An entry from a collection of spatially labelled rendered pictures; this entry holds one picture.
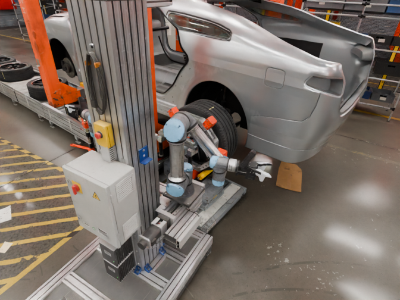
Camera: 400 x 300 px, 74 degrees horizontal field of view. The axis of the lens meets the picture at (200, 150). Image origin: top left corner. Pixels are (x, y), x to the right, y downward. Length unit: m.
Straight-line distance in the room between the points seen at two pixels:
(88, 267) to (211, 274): 1.00
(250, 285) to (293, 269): 0.43
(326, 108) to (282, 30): 2.04
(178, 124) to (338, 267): 2.02
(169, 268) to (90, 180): 1.10
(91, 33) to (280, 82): 1.47
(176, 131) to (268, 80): 1.11
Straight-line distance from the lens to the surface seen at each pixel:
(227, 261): 2.57
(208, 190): 2.85
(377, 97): 6.00
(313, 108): 2.26
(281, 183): 3.49
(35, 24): 4.07
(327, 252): 2.92
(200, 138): 1.60
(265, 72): 2.30
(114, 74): 1.31
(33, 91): 5.42
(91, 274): 2.35
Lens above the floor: 2.10
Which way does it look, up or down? 33 degrees down
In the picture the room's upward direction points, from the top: 2 degrees clockwise
